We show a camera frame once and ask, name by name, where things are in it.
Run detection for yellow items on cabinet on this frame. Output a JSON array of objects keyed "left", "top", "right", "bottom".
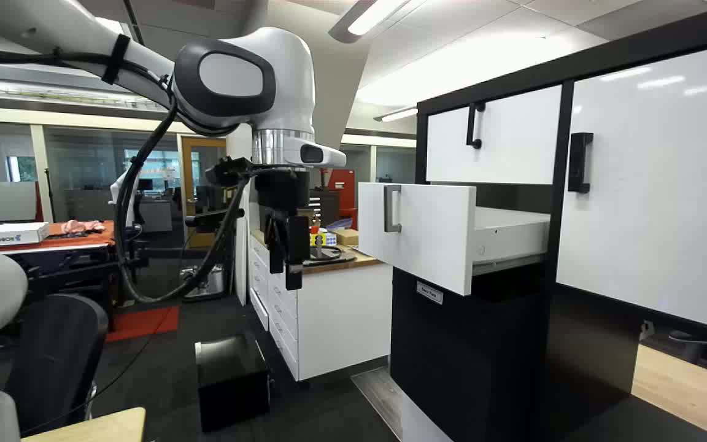
[{"left": 309, "top": 227, "right": 362, "bottom": 251}]

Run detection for ceiling light strip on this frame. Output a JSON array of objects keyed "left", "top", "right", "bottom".
[{"left": 374, "top": 107, "right": 420, "bottom": 126}]

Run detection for white label sticker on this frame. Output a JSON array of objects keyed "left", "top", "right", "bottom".
[{"left": 416, "top": 280, "right": 447, "bottom": 308}]

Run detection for red tool cabinet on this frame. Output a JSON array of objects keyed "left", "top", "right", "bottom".
[{"left": 324, "top": 168, "right": 362, "bottom": 229}]

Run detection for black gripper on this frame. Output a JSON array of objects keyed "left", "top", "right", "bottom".
[{"left": 250, "top": 164, "right": 315, "bottom": 292}]

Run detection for black office chair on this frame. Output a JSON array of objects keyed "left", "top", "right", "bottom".
[{"left": 6, "top": 292, "right": 113, "bottom": 437}]

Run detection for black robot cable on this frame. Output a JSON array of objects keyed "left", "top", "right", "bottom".
[{"left": 110, "top": 97, "right": 250, "bottom": 308}]

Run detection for ceiling light panel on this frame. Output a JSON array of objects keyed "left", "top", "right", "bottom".
[{"left": 345, "top": 0, "right": 413, "bottom": 39}]

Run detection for white cabinet with wood top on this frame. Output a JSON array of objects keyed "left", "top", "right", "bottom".
[{"left": 244, "top": 232, "right": 396, "bottom": 384}]

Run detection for black lower drawer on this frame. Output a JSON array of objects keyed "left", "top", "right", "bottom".
[{"left": 389, "top": 267, "right": 550, "bottom": 442}]

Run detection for light wooden table corner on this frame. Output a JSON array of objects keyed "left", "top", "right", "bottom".
[{"left": 21, "top": 405, "right": 151, "bottom": 442}]

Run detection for black box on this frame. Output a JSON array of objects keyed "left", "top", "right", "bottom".
[{"left": 191, "top": 332, "right": 275, "bottom": 434}]

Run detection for red floor mat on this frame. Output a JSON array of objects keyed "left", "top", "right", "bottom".
[{"left": 105, "top": 303, "right": 181, "bottom": 347}]

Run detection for wooden door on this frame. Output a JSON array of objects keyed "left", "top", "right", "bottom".
[{"left": 180, "top": 132, "right": 232, "bottom": 253}]

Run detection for grey waste bin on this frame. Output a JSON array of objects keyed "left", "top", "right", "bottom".
[{"left": 180, "top": 264, "right": 229, "bottom": 303}]

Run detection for silver drawer handle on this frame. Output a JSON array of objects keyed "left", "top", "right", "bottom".
[{"left": 382, "top": 185, "right": 406, "bottom": 235}]

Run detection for flat white box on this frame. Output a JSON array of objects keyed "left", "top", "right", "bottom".
[{"left": 0, "top": 219, "right": 53, "bottom": 251}]

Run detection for black drawer handle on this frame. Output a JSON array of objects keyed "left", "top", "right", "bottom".
[{"left": 464, "top": 99, "right": 490, "bottom": 153}]

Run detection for white cabinet door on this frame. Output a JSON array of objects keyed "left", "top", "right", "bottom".
[{"left": 555, "top": 37, "right": 707, "bottom": 340}]

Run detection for white drawer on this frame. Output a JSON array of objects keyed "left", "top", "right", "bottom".
[
  {"left": 356, "top": 180, "right": 552, "bottom": 299},
  {"left": 424, "top": 83, "right": 564, "bottom": 188}
]

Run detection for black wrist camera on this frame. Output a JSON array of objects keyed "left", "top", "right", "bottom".
[{"left": 205, "top": 156, "right": 256, "bottom": 189}]

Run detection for white closed drawer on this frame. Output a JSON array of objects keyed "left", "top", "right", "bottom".
[{"left": 424, "top": 83, "right": 564, "bottom": 188}]

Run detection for black door handle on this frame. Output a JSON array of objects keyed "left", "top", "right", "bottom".
[{"left": 567, "top": 131, "right": 598, "bottom": 197}]

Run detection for red table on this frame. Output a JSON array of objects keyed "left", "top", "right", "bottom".
[{"left": 0, "top": 219, "right": 118, "bottom": 258}]

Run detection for black white drawer cabinet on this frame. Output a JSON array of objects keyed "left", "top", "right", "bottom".
[{"left": 389, "top": 2, "right": 707, "bottom": 442}]

